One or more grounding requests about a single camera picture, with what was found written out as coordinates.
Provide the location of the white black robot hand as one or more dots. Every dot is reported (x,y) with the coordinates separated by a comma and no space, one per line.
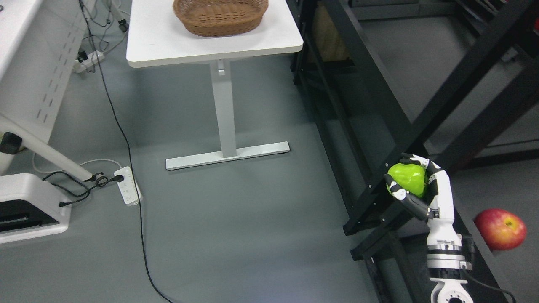
(439,213)

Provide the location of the green apple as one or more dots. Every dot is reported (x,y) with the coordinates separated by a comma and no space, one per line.
(411,177)

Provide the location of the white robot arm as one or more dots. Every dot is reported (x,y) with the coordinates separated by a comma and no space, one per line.
(446,263)

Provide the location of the red apple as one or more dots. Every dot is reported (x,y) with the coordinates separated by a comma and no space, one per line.
(501,230)

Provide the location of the black metal shelf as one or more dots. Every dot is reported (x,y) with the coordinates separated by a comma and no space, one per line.
(452,80)

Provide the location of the brown wicker basket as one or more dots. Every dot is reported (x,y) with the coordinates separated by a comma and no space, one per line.
(219,18)

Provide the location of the white power strip near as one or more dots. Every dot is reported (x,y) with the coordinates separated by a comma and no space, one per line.
(128,187)

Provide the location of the white power strip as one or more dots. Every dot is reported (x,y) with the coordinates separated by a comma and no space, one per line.
(88,61)
(128,187)

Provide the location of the white standing desk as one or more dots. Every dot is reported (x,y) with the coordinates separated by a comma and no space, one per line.
(157,38)

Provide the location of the white power strip far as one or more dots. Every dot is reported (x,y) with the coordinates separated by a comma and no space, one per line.
(88,61)

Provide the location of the white machine with warning label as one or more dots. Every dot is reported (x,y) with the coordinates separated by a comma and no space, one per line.
(30,208)

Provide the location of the white folding table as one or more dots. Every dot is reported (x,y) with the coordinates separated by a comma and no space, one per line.
(40,40)

